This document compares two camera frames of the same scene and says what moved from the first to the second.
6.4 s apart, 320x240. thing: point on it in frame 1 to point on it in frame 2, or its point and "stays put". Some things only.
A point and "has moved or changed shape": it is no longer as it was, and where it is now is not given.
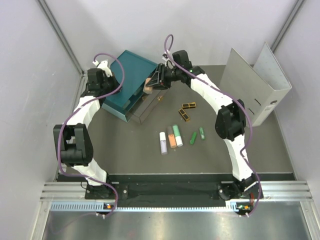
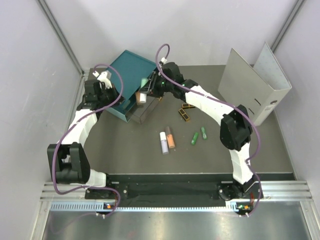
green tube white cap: [179, 140] to [143, 96]
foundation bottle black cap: [147, 89] has moved or changed shape
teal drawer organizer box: [131, 71] stays put
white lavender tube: [163, 143] stays put
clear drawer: [145, 105] stays put
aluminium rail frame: [72, 191] stays put
